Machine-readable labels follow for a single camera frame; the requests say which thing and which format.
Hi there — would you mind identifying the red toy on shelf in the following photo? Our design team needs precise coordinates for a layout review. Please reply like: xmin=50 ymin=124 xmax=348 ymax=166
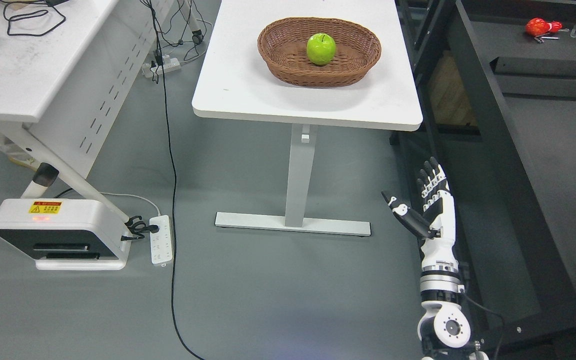
xmin=525 ymin=17 xmax=563 ymax=37

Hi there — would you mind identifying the brown wicker basket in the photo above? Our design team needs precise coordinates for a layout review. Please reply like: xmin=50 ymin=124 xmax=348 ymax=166
xmin=257 ymin=17 xmax=382 ymax=87

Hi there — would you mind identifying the green apple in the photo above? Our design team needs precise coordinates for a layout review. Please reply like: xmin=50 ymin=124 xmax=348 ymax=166
xmin=306 ymin=33 xmax=337 ymax=66

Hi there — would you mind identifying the white power strip near base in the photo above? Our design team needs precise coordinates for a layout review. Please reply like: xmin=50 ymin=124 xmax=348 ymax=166
xmin=149 ymin=215 xmax=174 ymax=267

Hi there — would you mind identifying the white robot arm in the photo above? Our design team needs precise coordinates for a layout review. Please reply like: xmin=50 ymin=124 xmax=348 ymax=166
xmin=417 ymin=261 xmax=489 ymax=360

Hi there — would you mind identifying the white perforated workbench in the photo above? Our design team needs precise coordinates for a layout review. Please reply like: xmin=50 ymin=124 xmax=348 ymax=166
xmin=0 ymin=0 xmax=156 ymax=222

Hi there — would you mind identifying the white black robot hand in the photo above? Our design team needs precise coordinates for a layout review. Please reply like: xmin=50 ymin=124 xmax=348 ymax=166
xmin=381 ymin=156 xmax=458 ymax=266

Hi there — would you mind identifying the white pedestal table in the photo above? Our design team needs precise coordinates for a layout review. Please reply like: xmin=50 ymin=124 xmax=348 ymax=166
xmin=192 ymin=0 xmax=423 ymax=237

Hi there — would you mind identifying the long black floor cable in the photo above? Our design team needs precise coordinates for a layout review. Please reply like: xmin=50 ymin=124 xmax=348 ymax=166
xmin=140 ymin=0 xmax=206 ymax=360

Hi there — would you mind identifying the white power strip far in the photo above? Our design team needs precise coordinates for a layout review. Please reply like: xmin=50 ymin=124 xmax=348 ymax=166
xmin=141 ymin=55 xmax=182 ymax=79

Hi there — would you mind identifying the white black robot base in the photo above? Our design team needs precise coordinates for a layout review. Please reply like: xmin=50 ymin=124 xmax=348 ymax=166
xmin=0 ymin=198 xmax=131 ymax=271

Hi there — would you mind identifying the black looped cable on workbench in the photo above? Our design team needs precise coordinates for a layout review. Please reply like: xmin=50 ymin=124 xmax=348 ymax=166
xmin=0 ymin=0 xmax=67 ymax=37

